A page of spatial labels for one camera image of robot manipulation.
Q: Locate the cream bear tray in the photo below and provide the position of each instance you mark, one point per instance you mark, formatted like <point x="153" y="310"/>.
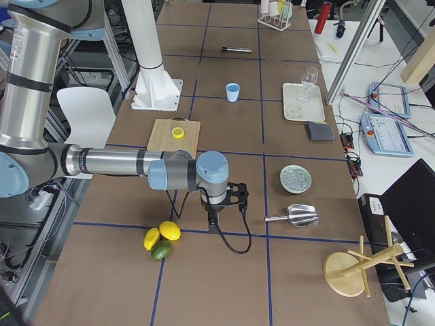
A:
<point x="301" y="104"/>

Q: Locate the black power strip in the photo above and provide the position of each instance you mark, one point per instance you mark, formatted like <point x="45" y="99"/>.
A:
<point x="352" y="158"/>

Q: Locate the yellow lemon slice on board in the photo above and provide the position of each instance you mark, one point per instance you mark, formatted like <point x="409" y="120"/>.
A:
<point x="178" y="132"/>

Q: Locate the green bowl of ice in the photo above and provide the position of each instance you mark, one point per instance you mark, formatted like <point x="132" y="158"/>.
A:
<point x="295" y="179"/>

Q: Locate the blue teach pendant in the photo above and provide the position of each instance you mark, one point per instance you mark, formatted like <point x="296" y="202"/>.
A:
<point x="389" y="97"/>
<point x="385" y="136"/>

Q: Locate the white wire cup rack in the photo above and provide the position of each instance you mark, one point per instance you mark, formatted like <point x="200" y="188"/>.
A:
<point x="276" y="14"/>

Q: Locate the green lime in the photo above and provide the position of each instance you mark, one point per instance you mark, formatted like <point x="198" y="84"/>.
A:
<point x="161" y="250"/>

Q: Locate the black monitor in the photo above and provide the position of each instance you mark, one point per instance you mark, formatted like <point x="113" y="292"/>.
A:
<point x="409" y="203"/>

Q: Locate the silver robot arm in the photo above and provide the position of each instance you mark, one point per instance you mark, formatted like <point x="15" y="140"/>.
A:
<point x="28" y="160"/>

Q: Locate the light blue cup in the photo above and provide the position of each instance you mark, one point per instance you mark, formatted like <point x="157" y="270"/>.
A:
<point x="232" y="92"/>

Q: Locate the red water bottle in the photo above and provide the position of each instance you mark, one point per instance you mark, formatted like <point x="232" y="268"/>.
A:
<point x="323" y="16"/>

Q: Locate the aluminium frame post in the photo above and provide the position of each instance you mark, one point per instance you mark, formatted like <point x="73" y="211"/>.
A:
<point x="368" y="19"/>

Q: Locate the wooden mug tree stand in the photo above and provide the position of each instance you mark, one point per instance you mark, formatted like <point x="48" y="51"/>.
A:
<point x="345" y="272"/>

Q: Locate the yellow plastic spoon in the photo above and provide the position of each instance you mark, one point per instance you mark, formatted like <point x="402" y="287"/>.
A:
<point x="334" y="49"/>

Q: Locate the clear wine glass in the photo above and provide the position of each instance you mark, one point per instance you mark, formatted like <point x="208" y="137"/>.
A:
<point x="308" y="80"/>

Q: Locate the bamboo cutting board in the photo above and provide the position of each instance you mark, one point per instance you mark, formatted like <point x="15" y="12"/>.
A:
<point x="162" y="140"/>

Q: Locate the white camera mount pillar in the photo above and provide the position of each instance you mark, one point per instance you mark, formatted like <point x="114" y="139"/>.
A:
<point x="155" y="89"/>

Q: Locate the grey folded cloth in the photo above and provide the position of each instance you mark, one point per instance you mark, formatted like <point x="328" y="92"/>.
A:
<point x="319" y="131"/>

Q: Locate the steel muddler stick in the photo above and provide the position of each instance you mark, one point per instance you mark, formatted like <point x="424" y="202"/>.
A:
<point x="236" y="50"/>

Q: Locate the white chair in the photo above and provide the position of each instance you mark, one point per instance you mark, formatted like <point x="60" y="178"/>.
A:
<point x="91" y="117"/>

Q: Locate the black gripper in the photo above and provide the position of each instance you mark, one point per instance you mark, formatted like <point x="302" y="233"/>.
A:
<point x="212" y="208"/>

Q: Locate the metal ice scoop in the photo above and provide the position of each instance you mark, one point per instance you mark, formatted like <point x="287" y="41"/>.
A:
<point x="299" y="215"/>

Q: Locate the whole yellow lemon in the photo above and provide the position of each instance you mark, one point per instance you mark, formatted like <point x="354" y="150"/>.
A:
<point x="170" y="230"/>
<point x="151" y="238"/>

